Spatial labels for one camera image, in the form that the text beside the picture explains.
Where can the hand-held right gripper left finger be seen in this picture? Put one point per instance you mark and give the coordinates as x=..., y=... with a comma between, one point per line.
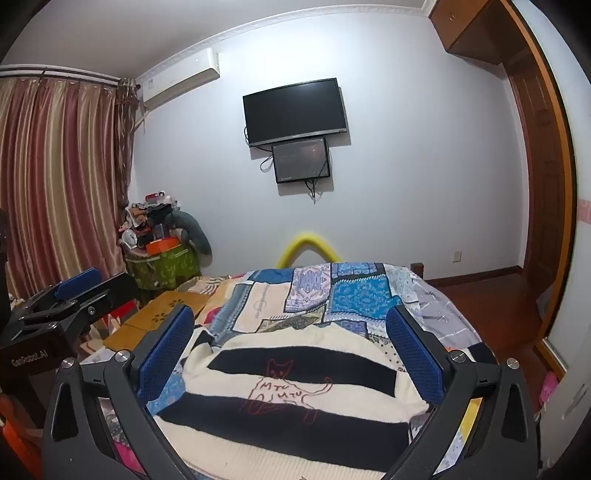
x=166, y=353

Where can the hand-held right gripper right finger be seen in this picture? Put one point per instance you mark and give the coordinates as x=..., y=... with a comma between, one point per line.
x=415, y=357

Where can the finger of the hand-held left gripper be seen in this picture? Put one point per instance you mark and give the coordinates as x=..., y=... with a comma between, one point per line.
x=78, y=280
x=108, y=295

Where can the black and white striped sweater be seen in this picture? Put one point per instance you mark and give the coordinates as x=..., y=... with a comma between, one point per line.
x=300, y=397

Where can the wooden lap desk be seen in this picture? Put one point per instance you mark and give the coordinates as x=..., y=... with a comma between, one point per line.
x=159, y=314

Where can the green fabric storage box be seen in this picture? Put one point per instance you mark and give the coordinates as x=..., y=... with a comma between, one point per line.
x=166, y=270

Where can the orange box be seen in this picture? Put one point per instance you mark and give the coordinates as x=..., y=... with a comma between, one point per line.
x=162, y=245

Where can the pile of clutter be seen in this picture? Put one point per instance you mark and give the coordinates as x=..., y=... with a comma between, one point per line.
x=145, y=217

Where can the blue patchwork quilt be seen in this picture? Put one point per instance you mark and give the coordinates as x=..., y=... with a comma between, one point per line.
x=351, y=295

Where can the striped red curtain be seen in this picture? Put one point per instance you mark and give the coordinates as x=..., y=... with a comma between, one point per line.
x=60, y=184

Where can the grey neck pillow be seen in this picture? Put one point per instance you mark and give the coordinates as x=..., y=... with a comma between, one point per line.
x=196, y=235

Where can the yellow foam tube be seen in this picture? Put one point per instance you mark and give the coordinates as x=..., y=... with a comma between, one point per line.
x=308, y=237

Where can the white air conditioner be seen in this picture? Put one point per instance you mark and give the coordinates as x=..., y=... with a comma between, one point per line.
x=180, y=78

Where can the wooden door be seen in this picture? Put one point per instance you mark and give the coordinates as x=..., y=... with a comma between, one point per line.
x=545, y=138

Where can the wooden bed post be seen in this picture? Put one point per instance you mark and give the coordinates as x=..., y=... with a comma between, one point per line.
x=418, y=268

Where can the white wall outlet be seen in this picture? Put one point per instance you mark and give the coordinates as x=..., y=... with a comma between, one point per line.
x=457, y=256

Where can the small black wall monitor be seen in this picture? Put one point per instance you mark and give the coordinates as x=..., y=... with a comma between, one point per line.
x=301, y=159

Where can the large black wall television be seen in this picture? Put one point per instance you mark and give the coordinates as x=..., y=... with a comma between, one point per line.
x=295, y=110

